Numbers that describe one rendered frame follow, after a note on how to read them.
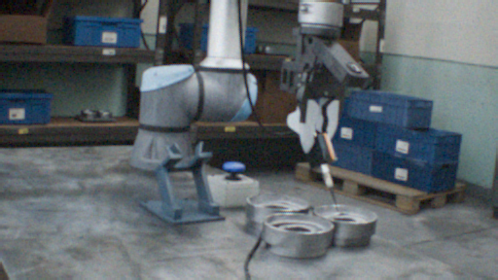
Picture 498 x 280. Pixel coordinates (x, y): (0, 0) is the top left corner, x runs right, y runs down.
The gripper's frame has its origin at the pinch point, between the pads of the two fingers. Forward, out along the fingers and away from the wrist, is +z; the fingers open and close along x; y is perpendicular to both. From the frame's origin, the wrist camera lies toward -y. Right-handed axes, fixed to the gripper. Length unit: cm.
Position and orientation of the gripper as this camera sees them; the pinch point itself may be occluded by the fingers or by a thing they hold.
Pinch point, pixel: (317, 145)
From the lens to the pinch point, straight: 108.2
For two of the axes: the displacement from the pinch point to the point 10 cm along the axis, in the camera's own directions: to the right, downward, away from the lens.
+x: -8.2, 0.3, -5.8
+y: -5.7, -1.7, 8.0
